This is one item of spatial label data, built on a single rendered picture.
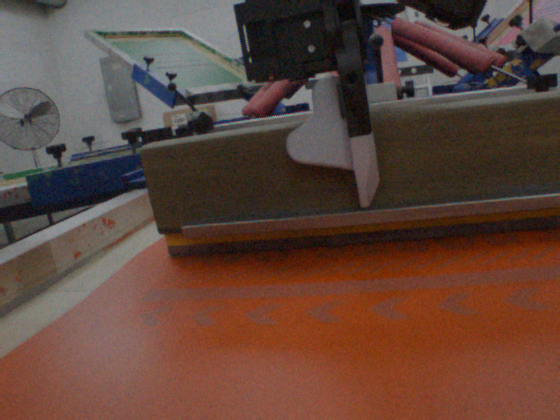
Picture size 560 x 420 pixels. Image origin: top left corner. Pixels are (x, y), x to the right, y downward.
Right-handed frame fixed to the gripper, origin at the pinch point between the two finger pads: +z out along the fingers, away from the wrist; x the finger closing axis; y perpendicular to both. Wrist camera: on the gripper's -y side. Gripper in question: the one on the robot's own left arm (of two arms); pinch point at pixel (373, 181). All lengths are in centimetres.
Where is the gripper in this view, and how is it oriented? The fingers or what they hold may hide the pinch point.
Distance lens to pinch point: 32.7
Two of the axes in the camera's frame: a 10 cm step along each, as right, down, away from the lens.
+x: -2.0, 2.5, -9.5
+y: -9.6, 1.2, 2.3
